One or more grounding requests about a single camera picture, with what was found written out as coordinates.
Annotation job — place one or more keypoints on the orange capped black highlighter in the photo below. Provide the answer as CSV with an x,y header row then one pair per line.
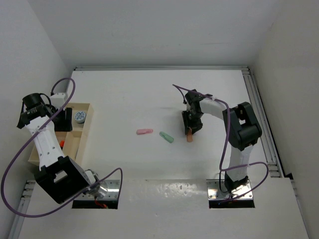
x,y
62,143

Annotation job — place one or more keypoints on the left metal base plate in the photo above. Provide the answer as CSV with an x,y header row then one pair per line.
x,y
106,190

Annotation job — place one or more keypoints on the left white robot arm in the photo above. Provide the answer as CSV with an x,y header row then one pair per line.
x,y
59,175

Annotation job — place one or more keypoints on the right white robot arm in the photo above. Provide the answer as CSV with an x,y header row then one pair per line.
x,y
242,132

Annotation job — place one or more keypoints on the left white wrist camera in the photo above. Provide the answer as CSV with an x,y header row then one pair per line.
x,y
58,99

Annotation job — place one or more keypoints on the pastel green correction tape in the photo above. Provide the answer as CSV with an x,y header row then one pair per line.
x,y
166,137

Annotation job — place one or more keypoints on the pastel pink correction tape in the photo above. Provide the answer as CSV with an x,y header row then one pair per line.
x,y
144,131

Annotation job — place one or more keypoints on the aluminium frame rail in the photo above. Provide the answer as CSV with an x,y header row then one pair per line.
x,y
267,140

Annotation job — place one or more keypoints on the metal base plate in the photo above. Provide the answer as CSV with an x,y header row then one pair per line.
x,y
106,190
217,192

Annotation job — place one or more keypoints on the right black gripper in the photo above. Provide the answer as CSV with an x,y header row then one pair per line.
x,y
195,127

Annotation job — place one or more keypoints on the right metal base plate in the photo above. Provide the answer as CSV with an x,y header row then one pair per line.
x,y
217,192

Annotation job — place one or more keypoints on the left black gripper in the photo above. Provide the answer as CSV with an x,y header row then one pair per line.
x,y
65,125

